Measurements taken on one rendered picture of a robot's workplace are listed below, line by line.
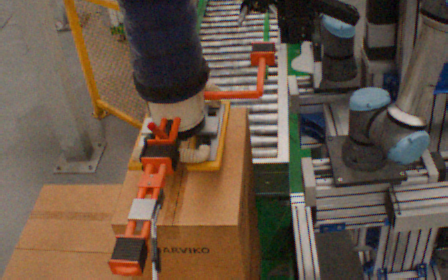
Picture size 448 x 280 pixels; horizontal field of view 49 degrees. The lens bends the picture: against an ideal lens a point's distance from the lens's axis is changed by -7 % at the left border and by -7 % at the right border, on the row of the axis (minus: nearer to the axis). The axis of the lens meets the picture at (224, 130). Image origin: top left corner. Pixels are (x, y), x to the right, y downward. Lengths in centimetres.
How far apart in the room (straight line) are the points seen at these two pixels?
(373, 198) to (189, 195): 58
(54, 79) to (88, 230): 116
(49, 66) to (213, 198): 168
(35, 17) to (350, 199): 198
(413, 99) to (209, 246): 77
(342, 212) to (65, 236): 116
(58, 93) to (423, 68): 230
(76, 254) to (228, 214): 79
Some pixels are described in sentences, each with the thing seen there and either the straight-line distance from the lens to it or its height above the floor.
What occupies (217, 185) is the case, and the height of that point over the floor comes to 94.
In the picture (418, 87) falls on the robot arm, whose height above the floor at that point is 137.
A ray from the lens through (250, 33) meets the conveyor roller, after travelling 339.
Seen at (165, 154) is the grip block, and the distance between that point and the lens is 144.
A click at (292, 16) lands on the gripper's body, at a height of 166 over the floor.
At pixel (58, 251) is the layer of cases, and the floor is 54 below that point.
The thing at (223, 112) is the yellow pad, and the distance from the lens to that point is 177.
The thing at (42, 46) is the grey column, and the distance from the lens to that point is 302.
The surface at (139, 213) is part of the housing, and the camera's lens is 130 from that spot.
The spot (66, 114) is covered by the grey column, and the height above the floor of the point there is 40.
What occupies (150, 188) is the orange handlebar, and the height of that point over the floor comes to 117.
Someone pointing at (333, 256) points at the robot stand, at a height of 21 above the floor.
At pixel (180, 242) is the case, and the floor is 86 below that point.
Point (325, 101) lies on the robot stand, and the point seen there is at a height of 95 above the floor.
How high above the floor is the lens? 211
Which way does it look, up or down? 38 degrees down
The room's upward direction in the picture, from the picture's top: 8 degrees counter-clockwise
